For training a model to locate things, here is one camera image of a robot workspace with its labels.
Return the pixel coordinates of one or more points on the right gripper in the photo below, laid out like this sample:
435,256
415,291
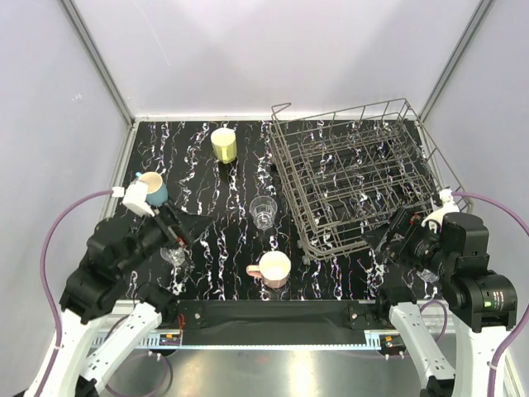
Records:
409,224

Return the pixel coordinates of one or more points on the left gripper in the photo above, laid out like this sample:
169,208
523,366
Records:
183,227

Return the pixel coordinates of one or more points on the pink mug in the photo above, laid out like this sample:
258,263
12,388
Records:
273,269

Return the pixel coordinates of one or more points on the yellow mug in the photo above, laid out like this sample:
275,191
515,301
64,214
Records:
224,144

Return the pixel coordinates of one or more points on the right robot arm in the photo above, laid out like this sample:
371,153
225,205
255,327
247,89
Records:
453,249

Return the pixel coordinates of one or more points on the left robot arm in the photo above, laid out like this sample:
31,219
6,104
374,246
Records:
113,251

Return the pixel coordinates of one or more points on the clear glass left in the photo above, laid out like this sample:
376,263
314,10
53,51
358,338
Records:
175,256

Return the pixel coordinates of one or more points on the clear glass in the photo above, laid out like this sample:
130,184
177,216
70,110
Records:
428,276
175,256

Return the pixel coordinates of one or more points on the clear glass right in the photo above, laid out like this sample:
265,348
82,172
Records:
428,276

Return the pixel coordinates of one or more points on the blue mug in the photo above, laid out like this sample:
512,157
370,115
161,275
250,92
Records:
157,193

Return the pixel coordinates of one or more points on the clear glass tumbler centre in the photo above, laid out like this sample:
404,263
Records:
263,210

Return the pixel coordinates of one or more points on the black marbled mat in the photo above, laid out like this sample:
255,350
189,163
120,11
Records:
289,213

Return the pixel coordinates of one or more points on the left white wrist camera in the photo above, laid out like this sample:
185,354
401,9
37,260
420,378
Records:
135,199

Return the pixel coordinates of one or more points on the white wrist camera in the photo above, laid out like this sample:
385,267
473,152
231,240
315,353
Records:
135,199
440,209

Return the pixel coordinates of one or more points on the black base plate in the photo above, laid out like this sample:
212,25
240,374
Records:
354,314

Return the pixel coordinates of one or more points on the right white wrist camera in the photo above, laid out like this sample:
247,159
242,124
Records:
440,209

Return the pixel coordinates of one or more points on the grey wire dish rack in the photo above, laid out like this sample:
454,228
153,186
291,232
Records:
346,172

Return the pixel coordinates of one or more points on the aluminium rail front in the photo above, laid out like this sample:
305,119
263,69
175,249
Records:
195,340

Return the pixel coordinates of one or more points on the left aluminium corner post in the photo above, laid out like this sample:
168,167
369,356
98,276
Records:
89,44

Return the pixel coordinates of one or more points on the aluminium corner post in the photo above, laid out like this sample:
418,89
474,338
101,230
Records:
89,44
476,20

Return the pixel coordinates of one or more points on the right aluminium corner post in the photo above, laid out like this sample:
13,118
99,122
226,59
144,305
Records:
476,20

